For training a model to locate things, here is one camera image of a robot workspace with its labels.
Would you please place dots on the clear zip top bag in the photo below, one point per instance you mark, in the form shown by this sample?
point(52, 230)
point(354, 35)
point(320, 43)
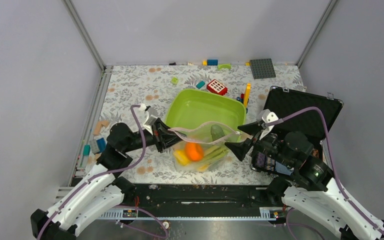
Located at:
point(202, 136)

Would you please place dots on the teal small brick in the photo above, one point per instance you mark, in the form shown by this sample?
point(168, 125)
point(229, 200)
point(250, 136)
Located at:
point(200, 84)

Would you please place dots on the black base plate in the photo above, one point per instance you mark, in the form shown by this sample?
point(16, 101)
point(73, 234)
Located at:
point(184, 201)

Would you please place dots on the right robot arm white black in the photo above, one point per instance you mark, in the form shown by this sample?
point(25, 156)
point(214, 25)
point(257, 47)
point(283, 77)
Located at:
point(312, 188)

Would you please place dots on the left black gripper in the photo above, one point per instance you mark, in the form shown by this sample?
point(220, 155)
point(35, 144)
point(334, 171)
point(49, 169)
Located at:
point(163, 137)

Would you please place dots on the green arch brick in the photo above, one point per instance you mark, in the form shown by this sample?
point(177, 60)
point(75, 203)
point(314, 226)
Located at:
point(224, 66)

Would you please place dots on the black poker chip case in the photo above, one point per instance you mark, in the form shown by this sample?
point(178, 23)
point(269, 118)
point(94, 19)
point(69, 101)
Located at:
point(304, 120)

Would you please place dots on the tan curved wooden piece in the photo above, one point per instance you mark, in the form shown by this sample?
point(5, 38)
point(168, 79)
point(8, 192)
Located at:
point(102, 124)

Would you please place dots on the blue yellow brick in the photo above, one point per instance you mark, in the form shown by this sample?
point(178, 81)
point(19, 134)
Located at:
point(210, 62)

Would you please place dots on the green plastic tray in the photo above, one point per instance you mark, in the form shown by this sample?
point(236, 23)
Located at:
point(192, 107)

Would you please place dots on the teal brick at edge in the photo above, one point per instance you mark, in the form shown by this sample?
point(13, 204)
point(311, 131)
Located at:
point(86, 150)

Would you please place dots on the floral table mat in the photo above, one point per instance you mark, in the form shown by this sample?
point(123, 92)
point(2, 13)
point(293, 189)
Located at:
point(128, 85)

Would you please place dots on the white green toy leek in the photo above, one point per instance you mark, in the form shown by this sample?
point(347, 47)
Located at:
point(214, 154)

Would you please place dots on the yellow blue brick tower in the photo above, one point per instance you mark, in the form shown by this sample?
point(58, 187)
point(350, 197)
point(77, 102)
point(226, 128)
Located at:
point(244, 97)

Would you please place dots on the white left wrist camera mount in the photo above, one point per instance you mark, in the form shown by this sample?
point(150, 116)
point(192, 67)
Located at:
point(151, 115)

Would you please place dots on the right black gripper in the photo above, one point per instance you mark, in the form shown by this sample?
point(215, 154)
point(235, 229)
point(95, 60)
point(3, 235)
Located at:
point(240, 149)

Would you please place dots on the grey brick baseplate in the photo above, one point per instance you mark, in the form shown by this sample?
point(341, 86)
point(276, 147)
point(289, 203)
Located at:
point(262, 68)

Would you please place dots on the red white window brick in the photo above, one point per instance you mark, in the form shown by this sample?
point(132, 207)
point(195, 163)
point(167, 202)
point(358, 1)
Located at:
point(216, 87)

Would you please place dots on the blue grey brick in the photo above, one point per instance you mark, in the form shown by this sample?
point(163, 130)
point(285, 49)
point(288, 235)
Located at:
point(97, 146)

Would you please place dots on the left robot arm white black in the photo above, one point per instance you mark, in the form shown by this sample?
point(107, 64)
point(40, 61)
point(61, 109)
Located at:
point(103, 187)

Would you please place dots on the orange toy fruit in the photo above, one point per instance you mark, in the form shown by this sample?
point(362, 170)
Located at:
point(194, 151)

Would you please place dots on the small green brick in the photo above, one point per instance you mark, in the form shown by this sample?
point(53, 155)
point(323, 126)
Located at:
point(174, 81)

